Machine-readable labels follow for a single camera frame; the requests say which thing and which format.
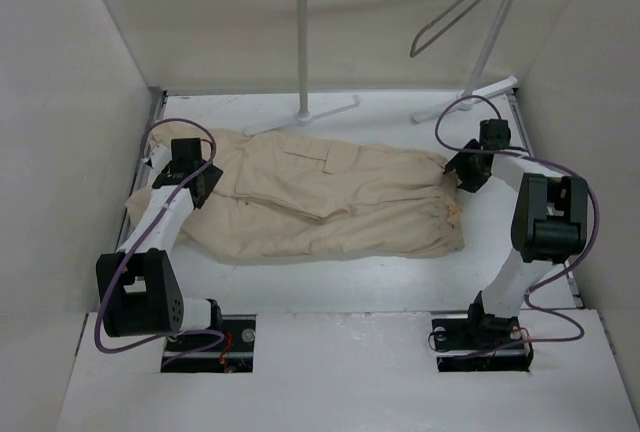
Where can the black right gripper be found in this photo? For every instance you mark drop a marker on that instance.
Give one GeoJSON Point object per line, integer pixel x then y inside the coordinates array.
{"type": "Point", "coordinates": [471, 183]}

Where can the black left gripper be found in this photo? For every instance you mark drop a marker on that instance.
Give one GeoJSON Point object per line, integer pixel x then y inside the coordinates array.
{"type": "Point", "coordinates": [211, 178]}

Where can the beige trousers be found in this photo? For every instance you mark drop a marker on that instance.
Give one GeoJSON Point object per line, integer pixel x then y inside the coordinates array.
{"type": "Point", "coordinates": [287, 195]}

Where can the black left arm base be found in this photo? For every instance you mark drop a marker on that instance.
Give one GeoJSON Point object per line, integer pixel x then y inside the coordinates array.
{"type": "Point", "coordinates": [202, 353]}

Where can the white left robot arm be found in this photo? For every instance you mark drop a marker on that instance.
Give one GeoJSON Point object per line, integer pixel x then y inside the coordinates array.
{"type": "Point", "coordinates": [138, 289]}

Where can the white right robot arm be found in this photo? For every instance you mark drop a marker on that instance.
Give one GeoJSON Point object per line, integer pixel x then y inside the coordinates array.
{"type": "Point", "coordinates": [549, 224]}

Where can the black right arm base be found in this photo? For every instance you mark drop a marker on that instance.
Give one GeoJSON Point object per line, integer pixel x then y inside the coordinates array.
{"type": "Point", "coordinates": [475, 341]}

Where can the white clothes rack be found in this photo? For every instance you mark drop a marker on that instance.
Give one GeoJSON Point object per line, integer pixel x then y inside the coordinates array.
{"type": "Point", "coordinates": [342, 49]}

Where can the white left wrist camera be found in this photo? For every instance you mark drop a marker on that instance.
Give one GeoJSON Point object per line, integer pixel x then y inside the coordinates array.
{"type": "Point", "coordinates": [158, 158]}

